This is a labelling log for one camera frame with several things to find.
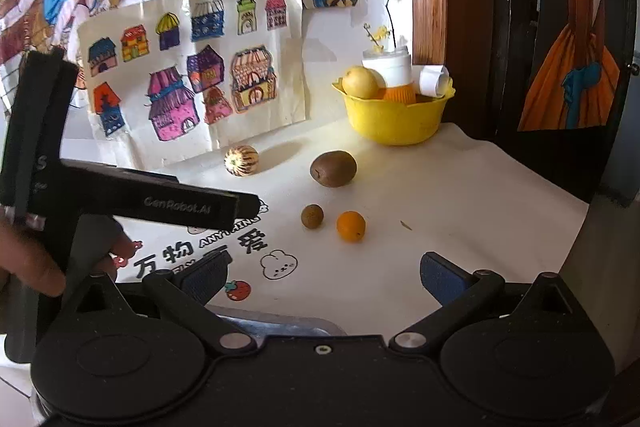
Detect metal tray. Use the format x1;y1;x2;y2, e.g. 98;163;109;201
210;306;347;338

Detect small brown longan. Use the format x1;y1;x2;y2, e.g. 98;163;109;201
300;203;324;230

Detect white paper roll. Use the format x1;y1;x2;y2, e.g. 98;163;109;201
419;64;451;98

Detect brown kiwi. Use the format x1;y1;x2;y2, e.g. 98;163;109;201
309;150;358;188

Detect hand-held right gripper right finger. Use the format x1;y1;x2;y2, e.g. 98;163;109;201
390;252;573;353

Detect yellow flower twigs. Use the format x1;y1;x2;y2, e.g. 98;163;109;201
364;0;403;55

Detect orange dress painting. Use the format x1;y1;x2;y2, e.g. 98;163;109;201
517;0;623;132

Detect houses drawing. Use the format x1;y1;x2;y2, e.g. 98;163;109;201
75;0;308;168

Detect person's left hand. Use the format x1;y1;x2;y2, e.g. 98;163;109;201
0;222;67;298

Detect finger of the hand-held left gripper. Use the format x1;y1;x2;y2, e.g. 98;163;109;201
222;192;261;230

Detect yellow plastic bowl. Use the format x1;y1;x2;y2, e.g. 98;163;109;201
332;74;457;146

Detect white printed tablecloth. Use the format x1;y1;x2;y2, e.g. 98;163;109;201
112;109;591;338

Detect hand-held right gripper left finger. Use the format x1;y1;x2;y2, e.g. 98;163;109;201
65;252;257;352

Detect orange ribbed cup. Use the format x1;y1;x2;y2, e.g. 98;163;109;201
382;83;417;104

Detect small striped pepino melon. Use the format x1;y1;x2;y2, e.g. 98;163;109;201
224;144;260;178

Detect small orange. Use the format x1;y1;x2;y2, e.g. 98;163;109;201
336;211;366;243

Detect white jar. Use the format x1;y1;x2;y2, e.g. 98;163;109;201
362;48;413;88

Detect yellow pear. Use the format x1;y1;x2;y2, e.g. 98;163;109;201
341;66;381;100

